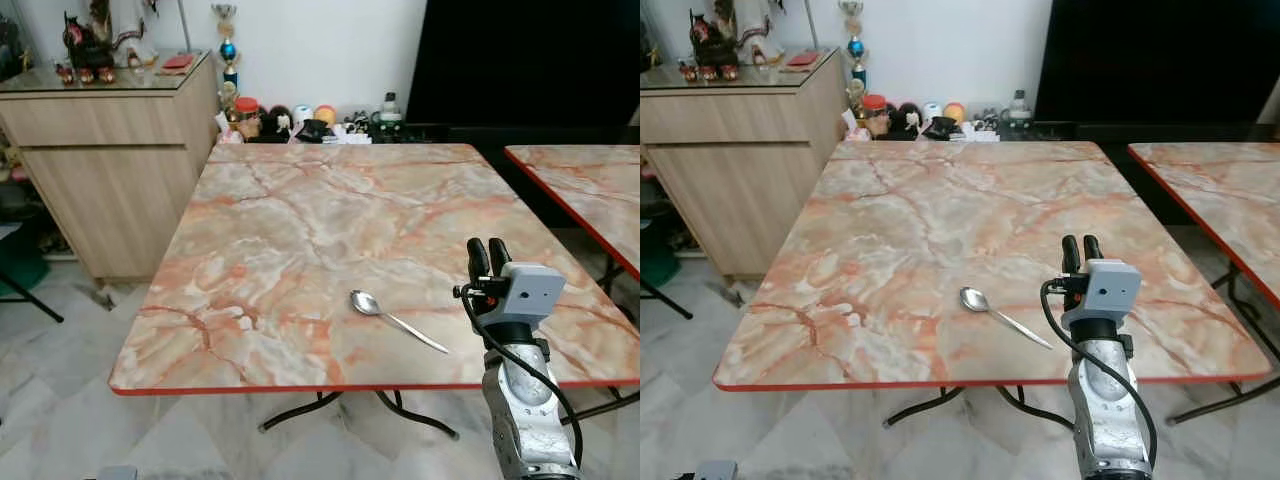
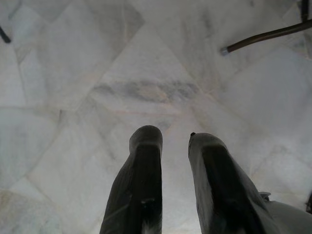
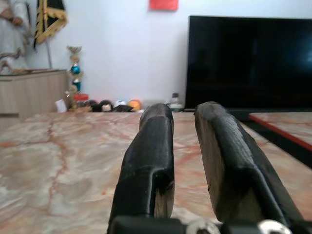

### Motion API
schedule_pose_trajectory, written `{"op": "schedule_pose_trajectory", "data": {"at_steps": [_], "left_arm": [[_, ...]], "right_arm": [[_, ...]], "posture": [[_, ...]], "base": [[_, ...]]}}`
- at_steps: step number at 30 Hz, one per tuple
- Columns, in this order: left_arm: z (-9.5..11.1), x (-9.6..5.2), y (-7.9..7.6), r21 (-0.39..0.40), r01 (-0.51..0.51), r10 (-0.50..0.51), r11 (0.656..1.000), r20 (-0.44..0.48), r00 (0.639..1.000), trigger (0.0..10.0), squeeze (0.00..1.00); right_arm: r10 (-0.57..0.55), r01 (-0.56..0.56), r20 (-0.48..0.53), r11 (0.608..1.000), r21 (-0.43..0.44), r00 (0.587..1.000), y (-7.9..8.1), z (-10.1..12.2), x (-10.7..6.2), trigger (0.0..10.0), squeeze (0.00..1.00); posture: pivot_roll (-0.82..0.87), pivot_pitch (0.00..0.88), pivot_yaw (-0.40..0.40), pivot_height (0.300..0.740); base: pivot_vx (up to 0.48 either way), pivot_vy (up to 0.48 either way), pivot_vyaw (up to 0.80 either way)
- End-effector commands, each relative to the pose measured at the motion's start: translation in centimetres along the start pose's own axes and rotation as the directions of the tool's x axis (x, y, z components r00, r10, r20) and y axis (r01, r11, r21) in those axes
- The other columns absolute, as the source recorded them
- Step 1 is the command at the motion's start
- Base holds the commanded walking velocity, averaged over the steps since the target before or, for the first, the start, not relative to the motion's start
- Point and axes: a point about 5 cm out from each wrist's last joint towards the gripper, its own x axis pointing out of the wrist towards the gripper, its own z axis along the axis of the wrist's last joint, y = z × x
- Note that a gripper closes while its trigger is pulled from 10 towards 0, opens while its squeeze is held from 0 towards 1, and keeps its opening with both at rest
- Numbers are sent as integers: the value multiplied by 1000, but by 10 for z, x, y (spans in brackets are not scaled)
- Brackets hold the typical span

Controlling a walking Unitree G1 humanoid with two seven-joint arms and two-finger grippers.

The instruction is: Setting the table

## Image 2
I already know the black furniture leg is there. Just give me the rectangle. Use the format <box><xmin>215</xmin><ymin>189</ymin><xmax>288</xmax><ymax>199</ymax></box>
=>
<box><xmin>0</xmin><ymin>25</ymin><xmax>12</xmax><ymax>44</ymax></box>

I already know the dark brown chair leg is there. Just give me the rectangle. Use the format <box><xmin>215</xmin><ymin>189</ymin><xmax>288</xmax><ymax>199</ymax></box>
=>
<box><xmin>220</xmin><ymin>0</ymin><xmax>312</xmax><ymax>55</ymax></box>

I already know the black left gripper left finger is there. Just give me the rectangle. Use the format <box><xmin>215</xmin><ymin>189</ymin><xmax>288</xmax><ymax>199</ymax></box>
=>
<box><xmin>99</xmin><ymin>125</ymin><xmax>163</xmax><ymax>234</ymax></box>

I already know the grey robot leg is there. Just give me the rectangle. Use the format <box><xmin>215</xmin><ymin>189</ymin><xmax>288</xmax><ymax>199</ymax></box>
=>
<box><xmin>258</xmin><ymin>192</ymin><xmax>312</xmax><ymax>234</ymax></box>

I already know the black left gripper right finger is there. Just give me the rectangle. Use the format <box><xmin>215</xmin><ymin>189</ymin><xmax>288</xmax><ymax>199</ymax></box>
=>
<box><xmin>188</xmin><ymin>132</ymin><xmax>277</xmax><ymax>234</ymax></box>

